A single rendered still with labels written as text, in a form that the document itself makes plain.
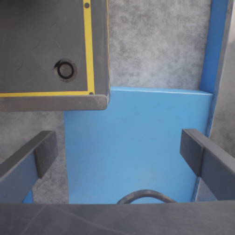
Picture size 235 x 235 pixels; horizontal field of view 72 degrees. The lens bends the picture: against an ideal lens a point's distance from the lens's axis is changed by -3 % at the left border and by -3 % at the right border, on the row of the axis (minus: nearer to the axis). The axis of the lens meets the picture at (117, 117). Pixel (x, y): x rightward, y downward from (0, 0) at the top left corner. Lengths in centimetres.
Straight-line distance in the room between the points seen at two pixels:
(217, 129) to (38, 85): 55
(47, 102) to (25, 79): 6
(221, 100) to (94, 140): 44
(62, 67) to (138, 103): 31
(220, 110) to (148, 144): 26
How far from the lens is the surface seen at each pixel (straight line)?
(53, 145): 16
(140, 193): 51
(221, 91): 61
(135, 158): 63
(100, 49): 32
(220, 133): 65
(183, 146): 17
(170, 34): 71
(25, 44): 36
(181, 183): 73
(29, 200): 100
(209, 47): 72
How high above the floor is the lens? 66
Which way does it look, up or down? 74 degrees down
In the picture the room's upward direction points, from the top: 179 degrees counter-clockwise
